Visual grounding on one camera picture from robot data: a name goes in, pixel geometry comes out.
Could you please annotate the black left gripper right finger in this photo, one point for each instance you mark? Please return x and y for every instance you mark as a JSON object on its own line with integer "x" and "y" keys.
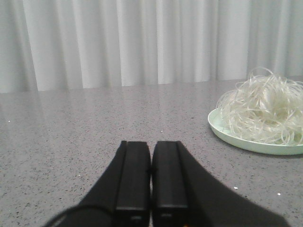
{"x": 186, "y": 195}

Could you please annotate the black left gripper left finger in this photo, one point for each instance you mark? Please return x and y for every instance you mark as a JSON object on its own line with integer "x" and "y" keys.
{"x": 120, "y": 197}

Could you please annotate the white vermicelli noodle bundle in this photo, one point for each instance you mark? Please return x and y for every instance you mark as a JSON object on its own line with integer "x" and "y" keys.
{"x": 265, "y": 108}

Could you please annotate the pale green round plate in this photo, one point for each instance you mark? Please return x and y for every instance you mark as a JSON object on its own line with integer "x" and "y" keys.
{"x": 216, "y": 123}

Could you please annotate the white pleated curtain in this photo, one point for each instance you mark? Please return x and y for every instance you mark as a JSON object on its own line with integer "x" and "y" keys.
{"x": 73, "y": 44}

